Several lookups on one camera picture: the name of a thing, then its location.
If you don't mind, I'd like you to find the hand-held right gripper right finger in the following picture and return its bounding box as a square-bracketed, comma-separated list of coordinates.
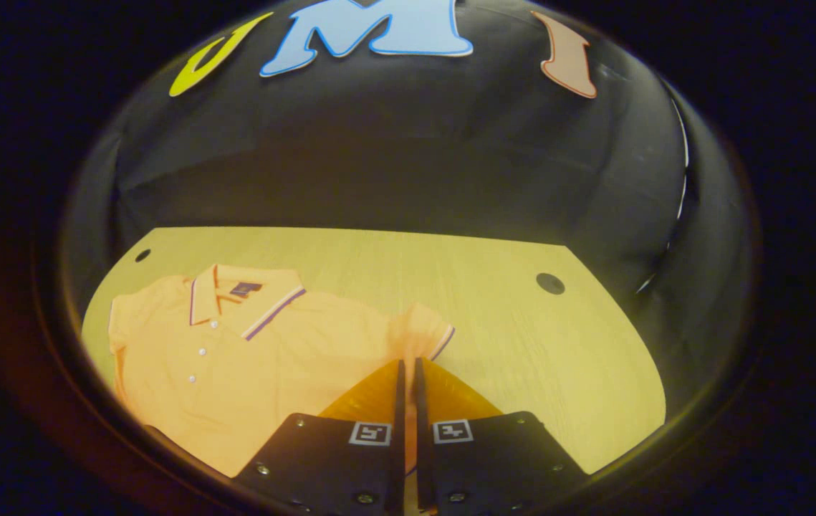
[413, 357, 589, 516]

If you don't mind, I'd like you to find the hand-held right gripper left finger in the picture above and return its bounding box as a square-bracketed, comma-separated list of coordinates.
[232, 360, 407, 516]

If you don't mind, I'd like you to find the orange T-shirt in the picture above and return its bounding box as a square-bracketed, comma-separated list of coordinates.
[108, 264, 456, 479]

